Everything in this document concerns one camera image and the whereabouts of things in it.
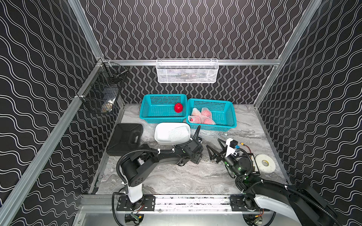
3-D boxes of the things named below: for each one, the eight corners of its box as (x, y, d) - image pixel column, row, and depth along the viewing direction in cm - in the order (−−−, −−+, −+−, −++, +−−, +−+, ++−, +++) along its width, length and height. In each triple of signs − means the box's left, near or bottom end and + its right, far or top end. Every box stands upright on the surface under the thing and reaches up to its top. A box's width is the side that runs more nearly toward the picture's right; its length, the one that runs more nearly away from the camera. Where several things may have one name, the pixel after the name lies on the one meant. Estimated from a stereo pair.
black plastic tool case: (110, 156, 93) (105, 151, 88) (119, 129, 107) (116, 123, 102) (137, 156, 93) (134, 151, 88) (143, 129, 107) (140, 123, 102)
